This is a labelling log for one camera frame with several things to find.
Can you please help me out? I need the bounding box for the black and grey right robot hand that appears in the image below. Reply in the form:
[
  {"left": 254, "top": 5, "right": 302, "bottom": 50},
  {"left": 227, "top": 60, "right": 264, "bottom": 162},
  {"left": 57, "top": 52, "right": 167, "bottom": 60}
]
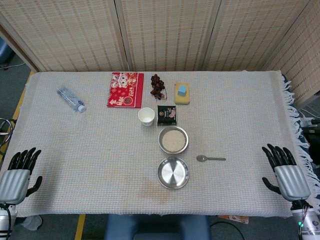
[{"left": 261, "top": 143, "right": 312, "bottom": 202}]

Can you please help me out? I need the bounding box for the black and grey left robot hand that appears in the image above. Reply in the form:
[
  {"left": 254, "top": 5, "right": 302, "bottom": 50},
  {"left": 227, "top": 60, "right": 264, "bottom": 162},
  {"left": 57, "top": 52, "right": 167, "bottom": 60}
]
[{"left": 0, "top": 147, "right": 43, "bottom": 205}]

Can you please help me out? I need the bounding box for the metal spoon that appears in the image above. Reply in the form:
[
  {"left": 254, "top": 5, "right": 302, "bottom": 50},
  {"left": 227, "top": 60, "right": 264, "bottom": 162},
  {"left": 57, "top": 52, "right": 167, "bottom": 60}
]
[{"left": 196, "top": 154, "right": 227, "bottom": 163}]

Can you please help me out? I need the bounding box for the steel bowl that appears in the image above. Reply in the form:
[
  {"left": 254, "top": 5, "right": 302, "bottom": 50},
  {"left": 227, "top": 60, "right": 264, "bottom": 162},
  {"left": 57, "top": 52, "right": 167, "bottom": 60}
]
[{"left": 157, "top": 126, "right": 189, "bottom": 155}]

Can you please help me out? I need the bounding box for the white paper cup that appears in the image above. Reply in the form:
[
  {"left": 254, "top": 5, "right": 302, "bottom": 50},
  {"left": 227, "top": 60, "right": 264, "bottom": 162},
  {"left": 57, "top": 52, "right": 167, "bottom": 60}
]
[{"left": 137, "top": 107, "right": 155, "bottom": 127}]

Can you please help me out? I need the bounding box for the clear plastic bag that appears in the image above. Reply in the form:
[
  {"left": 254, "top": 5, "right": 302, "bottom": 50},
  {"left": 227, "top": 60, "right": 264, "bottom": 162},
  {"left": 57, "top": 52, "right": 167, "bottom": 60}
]
[{"left": 23, "top": 214, "right": 43, "bottom": 231}]

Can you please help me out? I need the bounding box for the chrome stool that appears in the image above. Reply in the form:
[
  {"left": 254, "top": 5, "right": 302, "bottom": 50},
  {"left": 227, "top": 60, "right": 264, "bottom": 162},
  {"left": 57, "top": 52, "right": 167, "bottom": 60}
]
[{"left": 0, "top": 117, "right": 16, "bottom": 149}]

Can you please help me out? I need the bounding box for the white power strip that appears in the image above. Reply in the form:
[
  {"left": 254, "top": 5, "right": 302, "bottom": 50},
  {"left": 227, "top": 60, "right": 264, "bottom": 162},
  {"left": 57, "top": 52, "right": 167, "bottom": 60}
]
[{"left": 299, "top": 116, "right": 320, "bottom": 129}]

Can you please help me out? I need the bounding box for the white woven tablecloth with fringe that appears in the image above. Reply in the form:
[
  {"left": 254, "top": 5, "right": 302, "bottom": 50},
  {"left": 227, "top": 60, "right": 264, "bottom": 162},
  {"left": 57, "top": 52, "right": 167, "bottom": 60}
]
[{"left": 4, "top": 70, "right": 316, "bottom": 218}]

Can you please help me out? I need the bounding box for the clear plastic water bottle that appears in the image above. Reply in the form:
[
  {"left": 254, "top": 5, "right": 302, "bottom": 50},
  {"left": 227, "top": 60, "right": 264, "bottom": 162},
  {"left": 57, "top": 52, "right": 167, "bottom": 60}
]
[{"left": 56, "top": 85, "right": 87, "bottom": 113}]

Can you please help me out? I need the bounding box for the empty steel plate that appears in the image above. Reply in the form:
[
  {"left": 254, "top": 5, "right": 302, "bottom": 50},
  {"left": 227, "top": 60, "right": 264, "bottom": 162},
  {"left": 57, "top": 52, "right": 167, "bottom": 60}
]
[{"left": 157, "top": 157, "right": 190, "bottom": 190}]

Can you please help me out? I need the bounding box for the woven folding screen panel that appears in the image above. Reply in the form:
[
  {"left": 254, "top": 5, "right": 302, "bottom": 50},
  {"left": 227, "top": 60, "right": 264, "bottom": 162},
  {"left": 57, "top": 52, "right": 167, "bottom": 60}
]
[
  {"left": 199, "top": 0, "right": 317, "bottom": 72},
  {"left": 0, "top": 0, "right": 128, "bottom": 73},
  {"left": 121, "top": 0, "right": 222, "bottom": 72},
  {"left": 262, "top": 0, "right": 320, "bottom": 108}
]

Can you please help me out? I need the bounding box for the blue office chair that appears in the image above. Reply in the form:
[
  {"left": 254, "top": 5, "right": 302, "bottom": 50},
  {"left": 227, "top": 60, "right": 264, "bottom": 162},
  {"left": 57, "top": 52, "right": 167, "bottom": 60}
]
[{"left": 0, "top": 37, "right": 13, "bottom": 69}]

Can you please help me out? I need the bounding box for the yellow sponge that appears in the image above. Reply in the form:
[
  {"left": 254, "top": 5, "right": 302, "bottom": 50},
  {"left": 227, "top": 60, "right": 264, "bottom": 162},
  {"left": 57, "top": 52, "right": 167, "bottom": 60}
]
[{"left": 173, "top": 83, "right": 192, "bottom": 105}]

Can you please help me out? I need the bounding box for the black food packet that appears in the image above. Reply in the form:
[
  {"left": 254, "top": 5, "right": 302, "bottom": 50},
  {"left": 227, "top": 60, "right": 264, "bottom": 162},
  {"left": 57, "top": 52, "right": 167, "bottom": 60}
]
[{"left": 156, "top": 105, "right": 178, "bottom": 126}]

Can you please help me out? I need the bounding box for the light blue cube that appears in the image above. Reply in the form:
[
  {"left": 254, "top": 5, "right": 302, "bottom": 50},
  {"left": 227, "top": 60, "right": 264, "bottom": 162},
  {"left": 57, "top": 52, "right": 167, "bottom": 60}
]
[{"left": 177, "top": 84, "right": 189, "bottom": 97}]

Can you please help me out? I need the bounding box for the red spiral desk calendar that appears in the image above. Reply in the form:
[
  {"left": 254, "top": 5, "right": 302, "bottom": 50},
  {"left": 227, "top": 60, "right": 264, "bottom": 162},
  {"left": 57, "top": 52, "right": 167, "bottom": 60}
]
[{"left": 106, "top": 72, "right": 145, "bottom": 109}]

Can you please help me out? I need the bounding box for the dark red grape bunch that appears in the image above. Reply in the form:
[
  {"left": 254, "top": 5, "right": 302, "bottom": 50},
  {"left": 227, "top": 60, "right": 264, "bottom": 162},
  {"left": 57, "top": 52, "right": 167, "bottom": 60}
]
[{"left": 150, "top": 73, "right": 168, "bottom": 101}]

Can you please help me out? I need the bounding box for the black floor cable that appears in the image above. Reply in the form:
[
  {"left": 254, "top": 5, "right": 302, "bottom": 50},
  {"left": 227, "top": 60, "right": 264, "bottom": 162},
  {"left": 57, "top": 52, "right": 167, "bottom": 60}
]
[{"left": 209, "top": 219, "right": 241, "bottom": 240}]

